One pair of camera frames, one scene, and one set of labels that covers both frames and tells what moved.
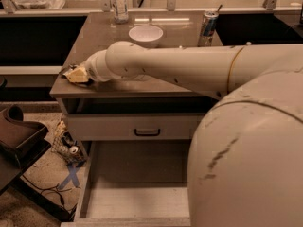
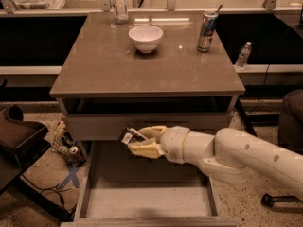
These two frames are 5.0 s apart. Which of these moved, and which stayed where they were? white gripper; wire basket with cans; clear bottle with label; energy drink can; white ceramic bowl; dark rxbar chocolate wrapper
Moved: dark rxbar chocolate wrapper; white gripper
Stayed: wire basket with cans; clear bottle with label; white ceramic bowl; energy drink can
